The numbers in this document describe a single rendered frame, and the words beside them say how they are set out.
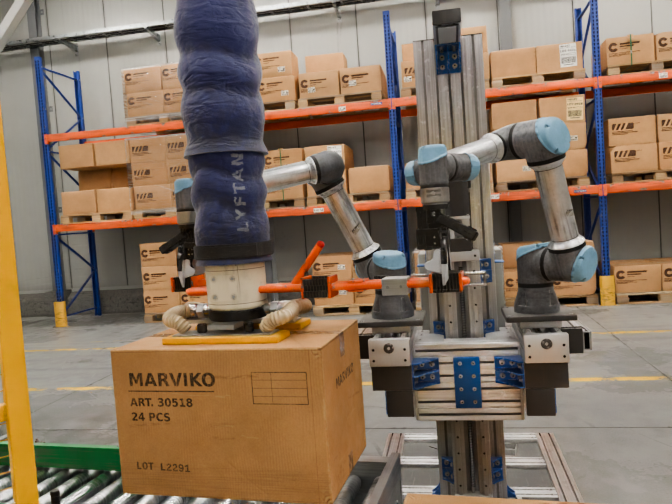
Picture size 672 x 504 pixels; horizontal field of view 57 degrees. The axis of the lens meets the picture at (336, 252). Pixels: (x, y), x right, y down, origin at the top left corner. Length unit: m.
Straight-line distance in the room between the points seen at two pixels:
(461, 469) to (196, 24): 1.73
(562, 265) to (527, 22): 8.62
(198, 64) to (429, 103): 0.95
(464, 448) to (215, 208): 1.29
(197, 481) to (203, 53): 1.14
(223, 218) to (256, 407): 0.51
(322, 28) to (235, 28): 8.96
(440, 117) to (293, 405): 1.23
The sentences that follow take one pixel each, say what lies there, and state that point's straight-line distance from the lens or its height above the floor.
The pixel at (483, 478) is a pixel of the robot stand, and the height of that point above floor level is 0.43.
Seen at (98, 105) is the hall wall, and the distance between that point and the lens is 11.95.
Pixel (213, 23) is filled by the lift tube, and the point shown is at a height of 1.94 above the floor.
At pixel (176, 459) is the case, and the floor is 0.79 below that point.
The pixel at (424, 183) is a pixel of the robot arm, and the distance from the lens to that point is 1.63.
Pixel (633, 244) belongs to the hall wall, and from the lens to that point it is 10.46.
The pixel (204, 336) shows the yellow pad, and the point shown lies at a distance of 1.74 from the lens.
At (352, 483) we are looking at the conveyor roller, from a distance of 2.13.
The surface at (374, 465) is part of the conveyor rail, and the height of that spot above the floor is 0.58.
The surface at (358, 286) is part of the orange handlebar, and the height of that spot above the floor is 1.21.
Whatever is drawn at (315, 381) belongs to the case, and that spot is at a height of 1.00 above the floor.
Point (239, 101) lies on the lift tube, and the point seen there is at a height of 1.73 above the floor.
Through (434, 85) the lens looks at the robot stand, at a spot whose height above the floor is 1.86.
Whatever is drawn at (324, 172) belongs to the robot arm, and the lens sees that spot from 2.10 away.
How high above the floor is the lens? 1.40
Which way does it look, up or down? 3 degrees down
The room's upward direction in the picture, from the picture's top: 4 degrees counter-clockwise
